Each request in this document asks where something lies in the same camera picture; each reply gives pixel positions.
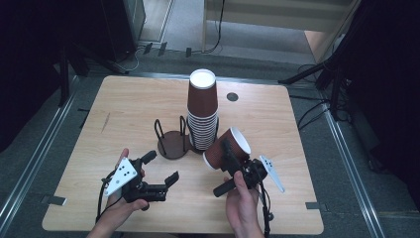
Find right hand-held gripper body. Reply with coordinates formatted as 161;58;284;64
212;154;286;198

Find black floor cables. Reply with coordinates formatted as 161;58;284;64
289;62;332;131

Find person's right hand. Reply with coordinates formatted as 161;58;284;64
225;171;263;233

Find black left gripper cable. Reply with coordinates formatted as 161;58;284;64
94;170;117;224

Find single brown ribbed paper cup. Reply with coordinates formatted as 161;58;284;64
202;126;252;172

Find person's left hand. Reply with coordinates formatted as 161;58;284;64
100;148;151;227

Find aluminium floor rail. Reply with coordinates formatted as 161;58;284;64
321;102;387;238
0;74;80;229

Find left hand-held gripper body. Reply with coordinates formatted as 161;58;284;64
104;157;168;204

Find wooden cup holder black rods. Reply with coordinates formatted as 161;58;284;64
154;115;221;161

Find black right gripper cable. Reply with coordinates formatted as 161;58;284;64
258;181;275;238

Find stack of brown paper cups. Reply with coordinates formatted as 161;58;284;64
186;67;220;153

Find pale wooden furniture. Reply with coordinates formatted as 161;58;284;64
201;0;362;64

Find grey tape strip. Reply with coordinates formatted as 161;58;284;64
305;201;330;212
40;194;67;206

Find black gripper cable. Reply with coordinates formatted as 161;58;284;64
258;181;275;238
94;170;117;224

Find white floor cable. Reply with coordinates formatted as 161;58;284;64
113;45;147;74

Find black hanging cable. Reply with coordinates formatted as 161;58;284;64
191;0;226;55

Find black metal stand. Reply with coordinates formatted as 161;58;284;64
58;42;131;107
277;49;352;121

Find dark grey cabinet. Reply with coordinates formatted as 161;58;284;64
98;0;147;62

